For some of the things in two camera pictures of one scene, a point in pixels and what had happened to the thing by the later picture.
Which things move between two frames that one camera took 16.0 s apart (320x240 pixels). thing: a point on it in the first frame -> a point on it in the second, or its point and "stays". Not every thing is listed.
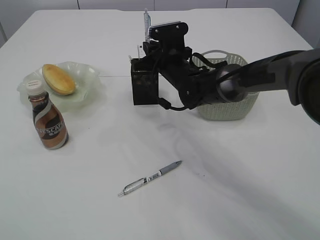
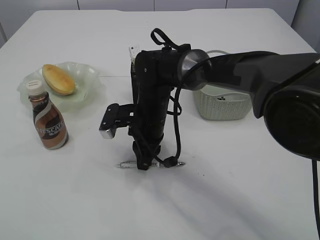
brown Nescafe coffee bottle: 51,124 stays
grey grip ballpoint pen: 142,181 -> 134,164
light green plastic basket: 237,110 stays
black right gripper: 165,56 -> 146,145
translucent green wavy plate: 87,81 stays
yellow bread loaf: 57,80 stays
